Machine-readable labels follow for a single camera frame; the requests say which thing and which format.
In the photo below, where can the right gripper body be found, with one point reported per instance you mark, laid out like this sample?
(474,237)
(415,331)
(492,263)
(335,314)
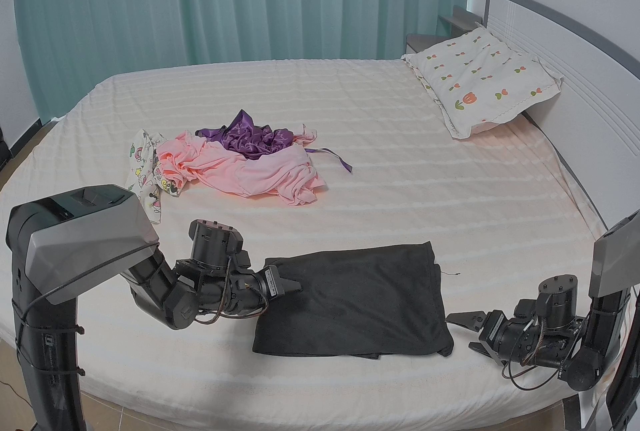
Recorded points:
(510,339)

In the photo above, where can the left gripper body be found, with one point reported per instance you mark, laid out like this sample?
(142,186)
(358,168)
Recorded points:
(255,294)

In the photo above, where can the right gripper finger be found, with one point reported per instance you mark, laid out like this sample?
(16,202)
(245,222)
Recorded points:
(485,351)
(472,320)

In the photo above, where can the black garment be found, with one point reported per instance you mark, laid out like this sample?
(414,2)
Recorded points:
(360,299)

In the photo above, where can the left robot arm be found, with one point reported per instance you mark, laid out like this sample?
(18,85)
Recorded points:
(90,239)

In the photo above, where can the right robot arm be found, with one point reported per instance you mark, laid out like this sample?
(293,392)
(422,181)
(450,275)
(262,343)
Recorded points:
(595,329)

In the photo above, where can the bed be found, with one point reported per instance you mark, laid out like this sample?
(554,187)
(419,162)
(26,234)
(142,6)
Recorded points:
(400,129)

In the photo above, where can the pink garment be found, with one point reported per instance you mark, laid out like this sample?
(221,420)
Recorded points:
(250,174)

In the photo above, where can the purple garment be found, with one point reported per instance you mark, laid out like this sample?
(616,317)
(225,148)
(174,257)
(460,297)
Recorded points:
(245,136)

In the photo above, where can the white printed garment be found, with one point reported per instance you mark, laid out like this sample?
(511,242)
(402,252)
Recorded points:
(142,169)

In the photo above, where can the white printed pillow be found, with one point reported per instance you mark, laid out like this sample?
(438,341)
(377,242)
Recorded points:
(480,74)

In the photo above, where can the grey bedside table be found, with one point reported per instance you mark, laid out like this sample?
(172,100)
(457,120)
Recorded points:
(420,40)

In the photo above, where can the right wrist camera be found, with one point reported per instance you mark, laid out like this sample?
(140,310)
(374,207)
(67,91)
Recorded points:
(526,309)

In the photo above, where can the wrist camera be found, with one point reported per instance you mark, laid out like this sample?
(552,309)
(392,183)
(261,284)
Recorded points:
(526,309)
(242,259)

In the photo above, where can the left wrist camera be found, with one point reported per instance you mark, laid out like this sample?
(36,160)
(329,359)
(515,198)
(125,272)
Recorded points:
(242,259)

